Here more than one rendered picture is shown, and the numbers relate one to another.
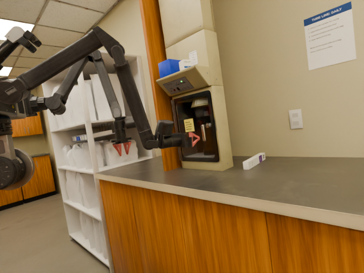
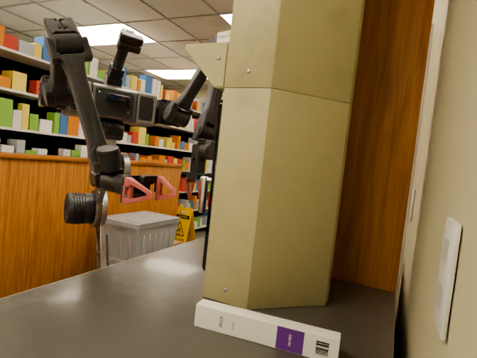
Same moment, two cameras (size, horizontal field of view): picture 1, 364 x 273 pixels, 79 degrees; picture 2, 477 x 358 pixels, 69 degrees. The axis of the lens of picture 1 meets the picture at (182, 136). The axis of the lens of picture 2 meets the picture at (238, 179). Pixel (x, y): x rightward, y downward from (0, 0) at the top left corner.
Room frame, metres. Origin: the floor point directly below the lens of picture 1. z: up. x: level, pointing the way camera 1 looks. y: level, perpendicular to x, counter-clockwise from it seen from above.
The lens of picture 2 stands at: (0.97, -0.94, 1.25)
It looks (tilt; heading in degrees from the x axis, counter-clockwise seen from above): 3 degrees down; 69
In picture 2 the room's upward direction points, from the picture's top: 6 degrees clockwise
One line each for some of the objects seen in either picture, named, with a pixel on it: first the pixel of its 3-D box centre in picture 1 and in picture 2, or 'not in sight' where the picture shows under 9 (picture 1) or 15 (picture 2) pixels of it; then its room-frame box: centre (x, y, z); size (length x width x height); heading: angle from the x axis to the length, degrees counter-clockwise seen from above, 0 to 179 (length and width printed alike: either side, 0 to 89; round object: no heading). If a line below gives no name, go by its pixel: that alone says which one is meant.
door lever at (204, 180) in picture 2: (205, 131); (209, 194); (1.21, -0.13, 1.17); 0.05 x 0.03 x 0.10; 134
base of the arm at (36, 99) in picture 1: (38, 104); (170, 112); (1.25, 0.77, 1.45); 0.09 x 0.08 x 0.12; 14
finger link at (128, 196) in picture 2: (190, 138); (141, 192); (1.06, -0.04, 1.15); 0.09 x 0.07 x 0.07; 132
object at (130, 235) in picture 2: not in sight; (141, 234); (1.34, 2.27, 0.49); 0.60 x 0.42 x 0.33; 44
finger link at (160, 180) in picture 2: not in sight; (159, 190); (1.11, 0.01, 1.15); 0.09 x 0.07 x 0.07; 132
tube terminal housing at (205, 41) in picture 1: (205, 104); (294, 138); (1.40, -0.17, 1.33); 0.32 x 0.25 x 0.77; 44
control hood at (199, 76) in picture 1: (181, 82); (234, 82); (1.28, -0.04, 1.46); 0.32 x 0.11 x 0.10; 44
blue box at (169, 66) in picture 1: (170, 69); not in sight; (1.33, 0.01, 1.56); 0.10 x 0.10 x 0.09; 44
